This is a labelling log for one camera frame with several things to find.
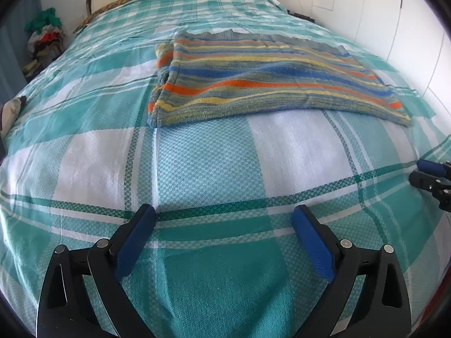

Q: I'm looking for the multicolour striped knit sweater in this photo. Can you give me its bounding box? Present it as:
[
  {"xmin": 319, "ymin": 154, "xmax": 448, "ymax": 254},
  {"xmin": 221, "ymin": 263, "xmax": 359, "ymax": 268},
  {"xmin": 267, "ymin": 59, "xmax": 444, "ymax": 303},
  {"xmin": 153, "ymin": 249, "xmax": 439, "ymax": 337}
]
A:
[{"xmin": 147, "ymin": 30, "xmax": 410, "ymax": 127}]

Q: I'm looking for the blue curtain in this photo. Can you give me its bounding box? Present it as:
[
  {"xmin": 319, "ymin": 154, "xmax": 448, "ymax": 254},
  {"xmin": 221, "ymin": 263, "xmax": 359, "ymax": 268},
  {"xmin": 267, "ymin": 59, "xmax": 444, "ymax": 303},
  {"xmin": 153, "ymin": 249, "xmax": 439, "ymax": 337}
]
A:
[{"xmin": 1, "ymin": 0, "xmax": 41, "ymax": 103}]

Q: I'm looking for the pile of colourful clothes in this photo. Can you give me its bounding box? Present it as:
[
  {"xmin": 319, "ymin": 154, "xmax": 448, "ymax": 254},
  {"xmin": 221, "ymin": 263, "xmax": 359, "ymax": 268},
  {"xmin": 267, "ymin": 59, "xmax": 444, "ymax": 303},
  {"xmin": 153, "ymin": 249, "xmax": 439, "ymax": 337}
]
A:
[{"xmin": 21, "ymin": 8, "xmax": 66, "ymax": 81}]

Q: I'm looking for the teal white plaid bedspread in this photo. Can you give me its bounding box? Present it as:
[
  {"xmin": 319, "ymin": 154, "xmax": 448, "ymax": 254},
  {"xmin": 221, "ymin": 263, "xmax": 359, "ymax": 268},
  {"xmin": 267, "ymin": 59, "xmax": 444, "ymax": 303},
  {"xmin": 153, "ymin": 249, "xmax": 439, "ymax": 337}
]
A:
[{"xmin": 1, "ymin": 0, "xmax": 450, "ymax": 337}]

